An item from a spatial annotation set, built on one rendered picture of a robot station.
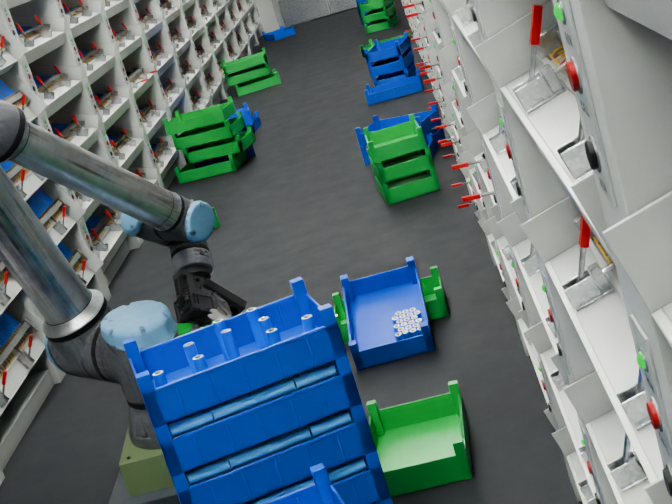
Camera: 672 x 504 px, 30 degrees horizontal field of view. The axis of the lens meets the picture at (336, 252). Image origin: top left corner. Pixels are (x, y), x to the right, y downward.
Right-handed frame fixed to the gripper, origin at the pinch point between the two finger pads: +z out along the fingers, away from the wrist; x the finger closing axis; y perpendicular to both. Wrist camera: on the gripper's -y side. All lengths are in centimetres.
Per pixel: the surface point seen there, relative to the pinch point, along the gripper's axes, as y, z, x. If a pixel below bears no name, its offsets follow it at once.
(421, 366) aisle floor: -49, 6, 13
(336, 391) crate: 40, 50, 75
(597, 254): 59, 67, 138
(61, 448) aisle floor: 6, -5, -63
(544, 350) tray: -4, 42, 81
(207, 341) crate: 48, 33, 58
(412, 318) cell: -52, -8, 12
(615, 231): 109, 94, 171
